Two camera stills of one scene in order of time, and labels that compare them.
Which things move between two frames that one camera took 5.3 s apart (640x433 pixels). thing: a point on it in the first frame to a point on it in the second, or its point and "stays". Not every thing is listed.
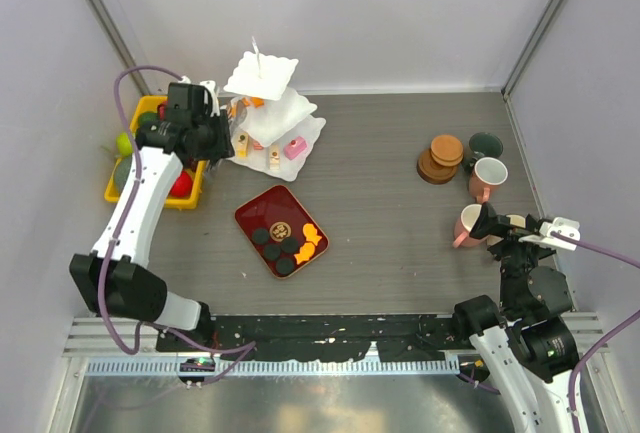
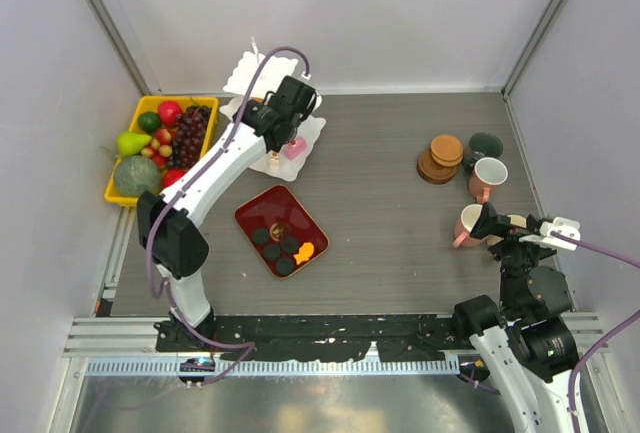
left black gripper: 223,147 to 300,119
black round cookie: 260,236 stays
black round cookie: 285,266 stays
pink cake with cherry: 295,147 stays
